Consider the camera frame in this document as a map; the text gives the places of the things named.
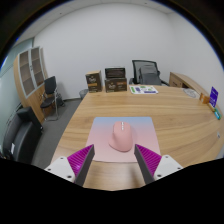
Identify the pink and blue mouse pad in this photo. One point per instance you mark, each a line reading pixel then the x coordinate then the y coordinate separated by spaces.
pixel 100 133

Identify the dark open cardboard box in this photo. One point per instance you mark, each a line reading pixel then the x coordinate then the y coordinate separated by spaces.
pixel 115 73

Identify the orange wooden box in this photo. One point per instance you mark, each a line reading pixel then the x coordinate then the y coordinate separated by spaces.
pixel 204 98

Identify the black leather sofa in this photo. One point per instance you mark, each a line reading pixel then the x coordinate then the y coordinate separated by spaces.
pixel 20 133

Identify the tan flat box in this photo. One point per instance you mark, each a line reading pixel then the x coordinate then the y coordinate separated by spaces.
pixel 211 107

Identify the wooden shelf unit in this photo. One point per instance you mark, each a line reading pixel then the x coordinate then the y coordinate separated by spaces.
pixel 28 76

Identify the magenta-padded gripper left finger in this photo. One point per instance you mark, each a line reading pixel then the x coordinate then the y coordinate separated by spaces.
pixel 60 166

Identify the small brown cardboard box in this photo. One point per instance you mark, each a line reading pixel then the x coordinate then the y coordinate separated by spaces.
pixel 93 81

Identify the small black visitor chair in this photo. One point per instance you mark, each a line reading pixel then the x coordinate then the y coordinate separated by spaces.
pixel 50 91

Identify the pink computer mouse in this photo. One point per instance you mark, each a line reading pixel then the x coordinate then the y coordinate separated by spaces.
pixel 122 137

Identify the green box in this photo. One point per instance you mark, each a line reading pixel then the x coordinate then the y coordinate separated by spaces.
pixel 217 114

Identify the white printed paper sheet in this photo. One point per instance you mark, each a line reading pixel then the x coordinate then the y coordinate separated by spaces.
pixel 143 89

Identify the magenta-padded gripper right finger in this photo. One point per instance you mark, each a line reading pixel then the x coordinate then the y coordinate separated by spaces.
pixel 166 165

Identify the purple standing sign card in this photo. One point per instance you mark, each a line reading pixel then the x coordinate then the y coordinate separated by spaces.
pixel 213 96

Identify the black mesh office chair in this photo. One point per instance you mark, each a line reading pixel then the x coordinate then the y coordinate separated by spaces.
pixel 148 73

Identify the wooden side desk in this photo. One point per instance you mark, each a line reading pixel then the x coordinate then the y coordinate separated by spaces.
pixel 185 81

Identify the wide brown cardboard box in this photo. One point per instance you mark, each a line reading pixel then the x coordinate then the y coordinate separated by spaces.
pixel 116 85

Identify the grey waste bin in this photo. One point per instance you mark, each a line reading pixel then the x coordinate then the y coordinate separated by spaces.
pixel 83 94

